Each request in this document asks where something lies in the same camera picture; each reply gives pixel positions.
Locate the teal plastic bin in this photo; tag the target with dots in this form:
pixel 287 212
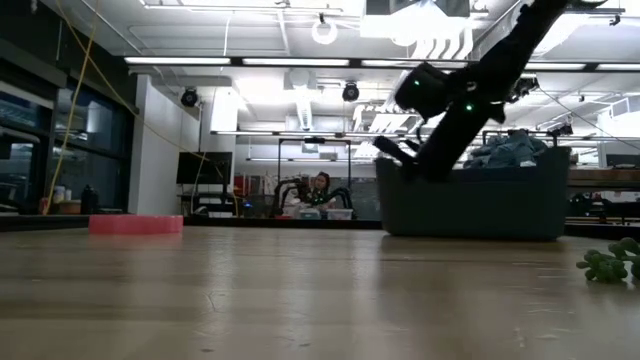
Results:
pixel 475 205

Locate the black monitor screen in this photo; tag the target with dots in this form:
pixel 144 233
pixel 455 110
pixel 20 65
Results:
pixel 204 168

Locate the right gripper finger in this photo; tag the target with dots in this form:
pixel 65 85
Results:
pixel 392 148

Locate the round black ceiling fixture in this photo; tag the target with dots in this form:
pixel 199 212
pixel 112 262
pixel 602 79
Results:
pixel 350 92
pixel 189 98

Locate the black bottle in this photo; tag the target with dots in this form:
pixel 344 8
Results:
pixel 90 201

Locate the black background robot arm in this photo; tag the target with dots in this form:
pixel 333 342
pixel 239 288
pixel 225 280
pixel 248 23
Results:
pixel 287 190

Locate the blue cloth pile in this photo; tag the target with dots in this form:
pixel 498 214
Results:
pixel 505 150

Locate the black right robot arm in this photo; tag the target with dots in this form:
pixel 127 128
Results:
pixel 480 85

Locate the long ceiling light bar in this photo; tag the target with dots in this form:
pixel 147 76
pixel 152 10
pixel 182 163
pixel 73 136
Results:
pixel 295 62

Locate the person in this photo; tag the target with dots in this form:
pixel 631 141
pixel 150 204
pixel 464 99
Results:
pixel 320 192

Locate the clear plastic container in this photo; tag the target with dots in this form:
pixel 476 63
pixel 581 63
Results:
pixel 339 214
pixel 309 214

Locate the wooden background table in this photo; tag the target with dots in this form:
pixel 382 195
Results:
pixel 605 176

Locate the black metal table frame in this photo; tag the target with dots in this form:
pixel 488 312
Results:
pixel 250 223

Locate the round white ceiling lamp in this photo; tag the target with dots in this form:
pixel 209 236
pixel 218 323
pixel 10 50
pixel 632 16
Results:
pixel 314 33

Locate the black metal stand frame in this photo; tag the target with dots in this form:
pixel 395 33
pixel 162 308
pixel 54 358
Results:
pixel 315 141

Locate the artificial succulent plant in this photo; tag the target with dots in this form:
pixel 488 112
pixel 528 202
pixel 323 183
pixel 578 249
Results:
pixel 607 265

